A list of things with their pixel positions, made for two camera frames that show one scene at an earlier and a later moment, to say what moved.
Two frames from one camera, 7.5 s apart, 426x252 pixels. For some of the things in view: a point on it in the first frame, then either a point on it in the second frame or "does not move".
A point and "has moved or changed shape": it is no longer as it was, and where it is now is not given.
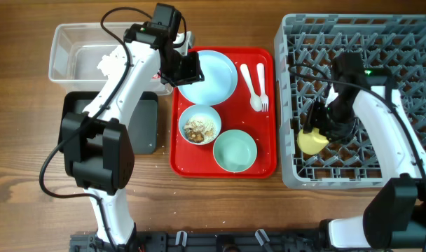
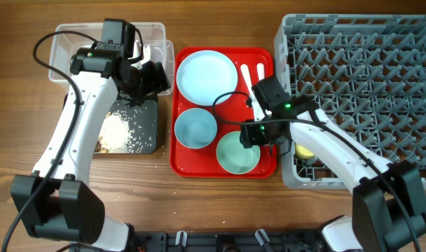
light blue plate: x=220 y=80 does not move
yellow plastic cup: x=312 y=142 has moved or changed shape
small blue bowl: x=200 y=124 has moved or changed shape
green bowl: x=235 y=150 does not move
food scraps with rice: x=200 y=130 has moved or changed shape
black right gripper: x=312 y=121 to x=251 y=139
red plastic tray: x=224 y=127 does not move
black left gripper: x=193 y=74 to x=158 y=80
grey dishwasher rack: x=358 y=98 does not move
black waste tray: x=143 y=124 does not move
